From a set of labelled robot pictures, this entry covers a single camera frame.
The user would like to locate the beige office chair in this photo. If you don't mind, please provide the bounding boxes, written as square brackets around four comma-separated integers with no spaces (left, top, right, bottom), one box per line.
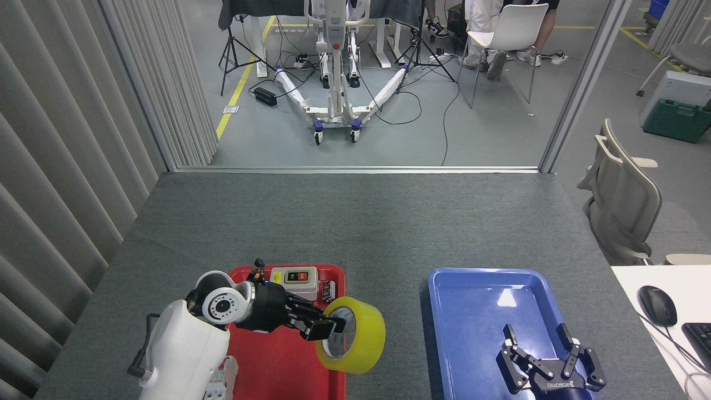
[577,118,711,266]

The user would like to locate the person's legs with sneakers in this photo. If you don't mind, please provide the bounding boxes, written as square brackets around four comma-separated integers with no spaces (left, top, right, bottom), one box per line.
[411,0,450,45]

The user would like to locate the black floor cable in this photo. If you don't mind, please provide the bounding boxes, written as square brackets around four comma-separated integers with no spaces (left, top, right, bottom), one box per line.
[440,83,462,166]

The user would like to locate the white stand on wheels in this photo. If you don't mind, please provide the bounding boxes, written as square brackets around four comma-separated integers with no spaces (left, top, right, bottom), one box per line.
[274,0,409,146]

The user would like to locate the grey flat box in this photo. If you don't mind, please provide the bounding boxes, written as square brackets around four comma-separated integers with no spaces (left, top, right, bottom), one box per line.
[639,71,711,127]

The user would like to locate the silver post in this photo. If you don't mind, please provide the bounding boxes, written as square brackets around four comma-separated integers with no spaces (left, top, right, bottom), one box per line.
[538,0,634,174]

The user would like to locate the black tripod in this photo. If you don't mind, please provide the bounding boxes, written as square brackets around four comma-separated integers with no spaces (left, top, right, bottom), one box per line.
[395,0,456,84]
[218,0,277,97]

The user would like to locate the green plastic case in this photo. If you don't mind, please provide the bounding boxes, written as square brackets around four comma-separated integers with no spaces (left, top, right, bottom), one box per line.
[643,99,711,144]

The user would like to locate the grey vertical blinds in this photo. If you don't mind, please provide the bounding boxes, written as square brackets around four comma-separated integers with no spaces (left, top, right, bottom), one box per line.
[0,0,218,400]
[648,0,711,56]

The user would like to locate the grey seat chair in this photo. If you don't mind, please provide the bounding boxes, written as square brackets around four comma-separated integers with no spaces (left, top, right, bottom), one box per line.
[637,17,711,98]

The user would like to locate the white desk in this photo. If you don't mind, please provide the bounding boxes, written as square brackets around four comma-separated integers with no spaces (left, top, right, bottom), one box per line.
[611,265,711,400]

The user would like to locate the blue bin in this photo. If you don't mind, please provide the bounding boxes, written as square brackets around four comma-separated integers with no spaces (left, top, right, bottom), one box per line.
[644,0,671,31]

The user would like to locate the white plastic chair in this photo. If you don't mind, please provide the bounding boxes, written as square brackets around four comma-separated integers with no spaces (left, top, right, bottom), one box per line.
[457,4,549,109]

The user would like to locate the black keyboard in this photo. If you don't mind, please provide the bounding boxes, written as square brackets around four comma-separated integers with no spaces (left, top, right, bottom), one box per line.
[682,322,711,373]

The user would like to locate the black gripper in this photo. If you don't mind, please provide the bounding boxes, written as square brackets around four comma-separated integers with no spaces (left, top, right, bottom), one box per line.
[243,281,346,342]
[496,323,607,400]

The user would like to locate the grey switch box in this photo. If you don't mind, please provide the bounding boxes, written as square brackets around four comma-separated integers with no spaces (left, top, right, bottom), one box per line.
[271,266,319,301]

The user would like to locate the yellow tape roll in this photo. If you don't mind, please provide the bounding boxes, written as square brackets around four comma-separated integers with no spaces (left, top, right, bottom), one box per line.
[315,296,386,374]

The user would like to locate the red plastic tray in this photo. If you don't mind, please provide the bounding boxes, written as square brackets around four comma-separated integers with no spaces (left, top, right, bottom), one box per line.
[225,264,346,400]

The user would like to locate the blue plastic tray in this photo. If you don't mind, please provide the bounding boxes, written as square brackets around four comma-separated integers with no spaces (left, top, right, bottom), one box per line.
[428,268,595,400]

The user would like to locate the white circuit breaker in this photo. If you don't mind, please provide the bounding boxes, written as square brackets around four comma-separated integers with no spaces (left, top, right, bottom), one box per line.
[203,356,239,400]

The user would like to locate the black computer mouse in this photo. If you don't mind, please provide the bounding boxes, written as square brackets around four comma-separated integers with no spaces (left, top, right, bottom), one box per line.
[637,285,678,327]

